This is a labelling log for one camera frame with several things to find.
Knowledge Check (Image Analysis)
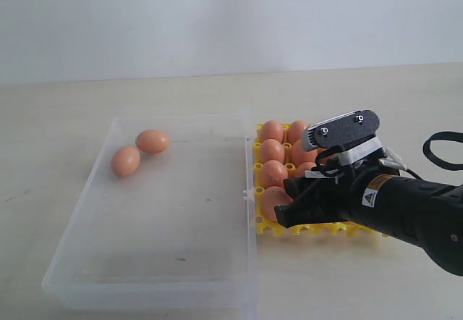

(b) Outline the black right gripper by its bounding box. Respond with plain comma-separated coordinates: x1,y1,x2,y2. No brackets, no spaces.
274,167,462,273

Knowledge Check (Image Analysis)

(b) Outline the brown egg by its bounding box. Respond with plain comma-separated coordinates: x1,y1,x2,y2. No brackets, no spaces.
111,146,140,177
286,120,309,144
294,161,316,177
260,139,285,164
259,120,284,143
260,160,288,189
260,186,292,222
291,140,318,167
135,129,170,154

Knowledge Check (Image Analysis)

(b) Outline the yellow plastic egg tray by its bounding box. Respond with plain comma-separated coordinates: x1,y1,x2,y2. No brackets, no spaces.
252,123,379,237

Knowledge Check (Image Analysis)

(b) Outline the clear plastic storage box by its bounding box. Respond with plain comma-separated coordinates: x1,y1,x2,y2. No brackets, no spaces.
42,110,257,319

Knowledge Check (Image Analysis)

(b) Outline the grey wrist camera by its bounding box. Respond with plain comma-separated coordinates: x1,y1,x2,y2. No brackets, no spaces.
300,109,385,170

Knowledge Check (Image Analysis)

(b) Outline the black cable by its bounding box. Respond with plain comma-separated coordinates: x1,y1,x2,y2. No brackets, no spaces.
401,130,463,182

